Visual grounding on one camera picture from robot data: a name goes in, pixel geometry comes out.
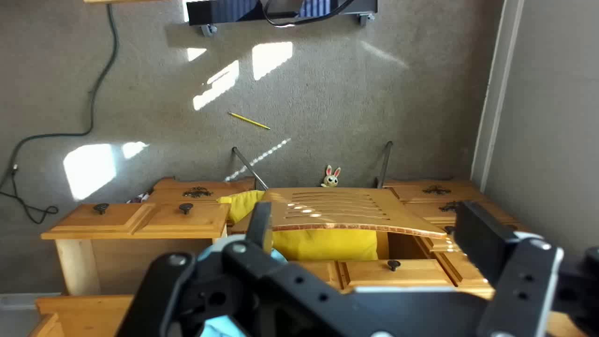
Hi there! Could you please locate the black power cable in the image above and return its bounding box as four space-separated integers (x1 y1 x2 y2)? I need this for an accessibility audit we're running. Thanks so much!
0 2 122 227

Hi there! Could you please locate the wooden slatted chair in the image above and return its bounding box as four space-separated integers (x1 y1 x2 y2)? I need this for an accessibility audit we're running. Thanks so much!
265 187 446 238

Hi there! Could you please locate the small bunny toy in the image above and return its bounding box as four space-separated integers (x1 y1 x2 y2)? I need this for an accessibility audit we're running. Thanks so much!
321 165 343 187

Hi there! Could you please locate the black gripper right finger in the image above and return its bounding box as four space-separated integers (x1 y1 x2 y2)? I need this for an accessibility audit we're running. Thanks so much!
454 202 517 272

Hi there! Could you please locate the yellow pencil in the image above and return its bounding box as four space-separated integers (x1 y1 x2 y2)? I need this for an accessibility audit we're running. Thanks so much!
229 112 270 131

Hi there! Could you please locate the wooden roll-top desk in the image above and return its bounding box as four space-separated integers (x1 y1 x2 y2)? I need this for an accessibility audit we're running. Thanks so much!
31 178 589 337

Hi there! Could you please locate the yellow seat cushion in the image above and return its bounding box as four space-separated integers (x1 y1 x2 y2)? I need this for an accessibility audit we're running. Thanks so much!
218 189 379 260

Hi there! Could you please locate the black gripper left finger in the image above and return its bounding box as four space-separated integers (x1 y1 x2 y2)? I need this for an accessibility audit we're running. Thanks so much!
246 202 274 253

